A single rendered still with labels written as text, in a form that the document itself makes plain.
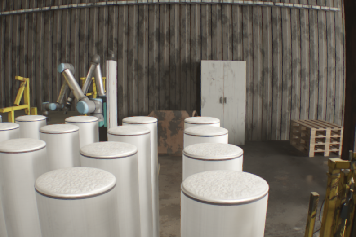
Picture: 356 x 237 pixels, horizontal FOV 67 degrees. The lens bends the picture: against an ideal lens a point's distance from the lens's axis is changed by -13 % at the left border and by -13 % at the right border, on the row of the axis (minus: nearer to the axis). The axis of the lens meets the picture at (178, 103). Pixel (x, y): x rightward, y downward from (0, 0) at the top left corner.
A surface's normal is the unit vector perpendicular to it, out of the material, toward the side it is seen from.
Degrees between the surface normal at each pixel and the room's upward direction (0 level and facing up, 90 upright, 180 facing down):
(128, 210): 90
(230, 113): 90
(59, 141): 90
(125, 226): 90
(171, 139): 105
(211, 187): 4
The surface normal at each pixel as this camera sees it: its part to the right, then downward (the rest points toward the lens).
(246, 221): 0.36, 0.08
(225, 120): -0.03, 0.09
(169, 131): -0.03, 0.35
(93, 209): 0.63, 0.07
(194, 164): -0.67, 0.07
